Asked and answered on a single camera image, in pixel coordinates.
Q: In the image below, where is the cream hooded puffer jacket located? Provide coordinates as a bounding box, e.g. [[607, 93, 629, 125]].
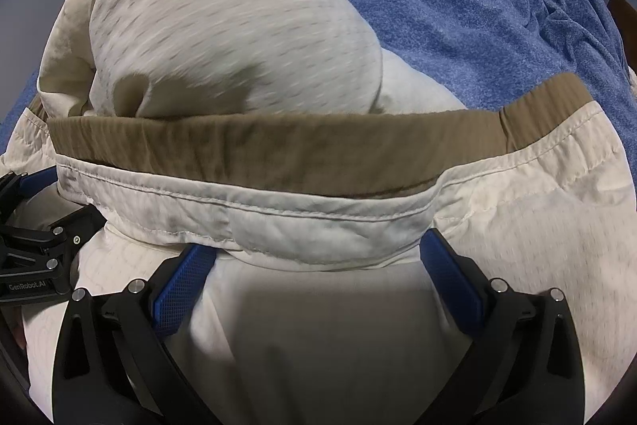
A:
[[0, 0, 634, 425]]

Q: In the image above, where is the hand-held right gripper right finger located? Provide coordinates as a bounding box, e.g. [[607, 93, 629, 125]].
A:
[[419, 227, 585, 425]]

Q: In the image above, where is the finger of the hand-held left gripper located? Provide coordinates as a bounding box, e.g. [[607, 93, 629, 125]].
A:
[[0, 168, 61, 227], [0, 206, 106, 277]]

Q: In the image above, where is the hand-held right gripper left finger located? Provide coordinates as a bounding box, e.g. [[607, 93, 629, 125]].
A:
[[52, 245, 234, 425]]

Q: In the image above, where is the blue fleece blanket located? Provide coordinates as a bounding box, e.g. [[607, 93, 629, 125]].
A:
[[0, 0, 637, 257]]

